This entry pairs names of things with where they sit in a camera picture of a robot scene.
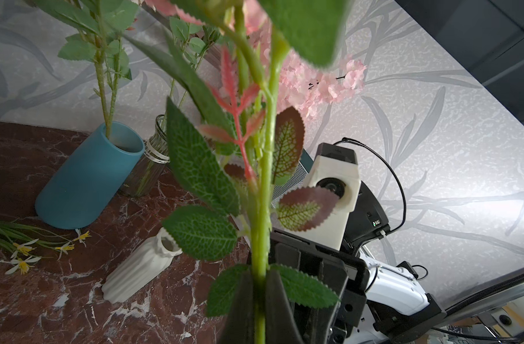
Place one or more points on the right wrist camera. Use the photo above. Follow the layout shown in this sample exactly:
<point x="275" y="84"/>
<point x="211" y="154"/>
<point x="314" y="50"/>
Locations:
<point x="319" y="210"/>

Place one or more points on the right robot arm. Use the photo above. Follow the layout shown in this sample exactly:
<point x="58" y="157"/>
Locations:
<point x="381" y="297"/>

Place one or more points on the clear glass vase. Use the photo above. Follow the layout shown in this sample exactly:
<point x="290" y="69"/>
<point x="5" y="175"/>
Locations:
<point x="148" y="169"/>

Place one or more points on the pink cherry blossom tree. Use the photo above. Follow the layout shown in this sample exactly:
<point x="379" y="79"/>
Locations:
<point x="302" y="86"/>

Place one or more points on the white ribbed vase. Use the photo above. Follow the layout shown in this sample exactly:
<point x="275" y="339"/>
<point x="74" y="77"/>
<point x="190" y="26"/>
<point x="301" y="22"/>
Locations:
<point x="148" y="261"/>

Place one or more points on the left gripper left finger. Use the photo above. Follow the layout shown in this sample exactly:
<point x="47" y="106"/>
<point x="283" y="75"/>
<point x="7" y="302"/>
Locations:
<point x="239" y="326"/>

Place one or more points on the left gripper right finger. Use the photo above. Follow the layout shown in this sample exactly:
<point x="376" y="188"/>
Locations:
<point x="280" y="324"/>

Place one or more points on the small white daisy sprig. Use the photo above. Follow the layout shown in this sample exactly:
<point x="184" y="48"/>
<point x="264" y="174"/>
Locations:
<point x="28" y="245"/>

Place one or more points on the deep pink rose stem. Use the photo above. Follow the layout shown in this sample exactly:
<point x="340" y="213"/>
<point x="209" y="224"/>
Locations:
<point x="243" y="148"/>

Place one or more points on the teal ceramic vase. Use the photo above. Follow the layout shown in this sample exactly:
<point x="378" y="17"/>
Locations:
<point x="87" y="181"/>

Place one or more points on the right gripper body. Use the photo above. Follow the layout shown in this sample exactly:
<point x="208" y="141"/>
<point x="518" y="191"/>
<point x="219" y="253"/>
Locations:
<point x="325" y="288"/>

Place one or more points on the cream pink rose stem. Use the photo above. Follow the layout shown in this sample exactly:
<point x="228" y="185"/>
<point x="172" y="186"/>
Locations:
<point x="193" y="41"/>

